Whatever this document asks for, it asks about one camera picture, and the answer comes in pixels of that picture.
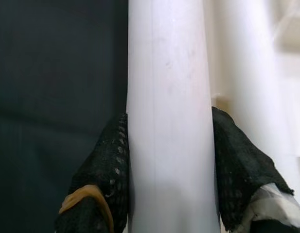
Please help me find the white plastic table top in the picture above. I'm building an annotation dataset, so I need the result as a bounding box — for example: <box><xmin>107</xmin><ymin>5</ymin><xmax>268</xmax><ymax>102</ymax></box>
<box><xmin>212</xmin><ymin>0</ymin><xmax>300</xmax><ymax>195</ymax></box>

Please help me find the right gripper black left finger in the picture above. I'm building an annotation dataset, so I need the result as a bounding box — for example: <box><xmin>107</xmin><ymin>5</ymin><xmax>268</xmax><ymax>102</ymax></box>
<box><xmin>53</xmin><ymin>112</ymin><xmax>131</xmax><ymax>233</ymax></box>

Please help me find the white plastic table leg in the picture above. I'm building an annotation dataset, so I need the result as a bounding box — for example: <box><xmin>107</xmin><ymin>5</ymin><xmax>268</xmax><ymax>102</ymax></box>
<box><xmin>205</xmin><ymin>0</ymin><xmax>299</xmax><ymax>158</ymax></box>
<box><xmin>125</xmin><ymin>0</ymin><xmax>222</xmax><ymax>233</ymax></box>

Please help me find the tan rubber band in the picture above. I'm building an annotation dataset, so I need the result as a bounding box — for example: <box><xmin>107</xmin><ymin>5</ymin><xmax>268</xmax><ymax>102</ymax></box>
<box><xmin>58</xmin><ymin>184</ymin><xmax>115</xmax><ymax>233</ymax></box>

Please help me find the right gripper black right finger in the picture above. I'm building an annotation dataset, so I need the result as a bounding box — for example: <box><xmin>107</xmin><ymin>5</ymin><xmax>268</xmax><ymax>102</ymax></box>
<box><xmin>211</xmin><ymin>106</ymin><xmax>300</xmax><ymax>233</ymax></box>

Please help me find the black table cloth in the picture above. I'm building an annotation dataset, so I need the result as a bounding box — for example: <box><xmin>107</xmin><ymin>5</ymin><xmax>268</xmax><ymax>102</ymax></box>
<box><xmin>0</xmin><ymin>0</ymin><xmax>130</xmax><ymax>233</ymax></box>

